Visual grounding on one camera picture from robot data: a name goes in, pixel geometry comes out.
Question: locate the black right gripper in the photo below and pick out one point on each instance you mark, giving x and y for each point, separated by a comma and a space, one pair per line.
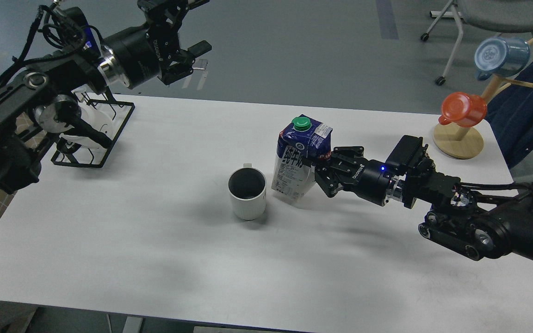
348, 170

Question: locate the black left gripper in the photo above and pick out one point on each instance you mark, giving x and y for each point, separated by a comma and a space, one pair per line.
138, 54

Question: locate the blue white milk carton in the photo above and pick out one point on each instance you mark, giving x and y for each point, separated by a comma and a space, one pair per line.
300, 144

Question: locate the white ribbed cup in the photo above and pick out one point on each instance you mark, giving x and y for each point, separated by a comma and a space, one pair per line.
247, 190

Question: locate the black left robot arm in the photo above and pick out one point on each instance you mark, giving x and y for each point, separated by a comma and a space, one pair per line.
39, 93

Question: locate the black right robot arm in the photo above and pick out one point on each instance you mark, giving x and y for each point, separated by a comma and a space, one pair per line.
475, 220

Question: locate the wooden mug tree stand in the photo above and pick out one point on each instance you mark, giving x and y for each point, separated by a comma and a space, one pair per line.
465, 143

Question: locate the orange mug on tree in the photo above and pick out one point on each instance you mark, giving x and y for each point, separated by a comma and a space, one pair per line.
463, 109

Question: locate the dark blue denim cloth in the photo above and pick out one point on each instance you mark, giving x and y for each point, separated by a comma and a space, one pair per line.
510, 115

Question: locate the blue mug on tree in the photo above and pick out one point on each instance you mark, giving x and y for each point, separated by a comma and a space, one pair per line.
501, 56

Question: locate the grey office chair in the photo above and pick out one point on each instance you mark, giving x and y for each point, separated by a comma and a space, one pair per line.
503, 16

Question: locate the black wire mug rack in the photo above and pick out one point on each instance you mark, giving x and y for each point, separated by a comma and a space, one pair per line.
87, 126

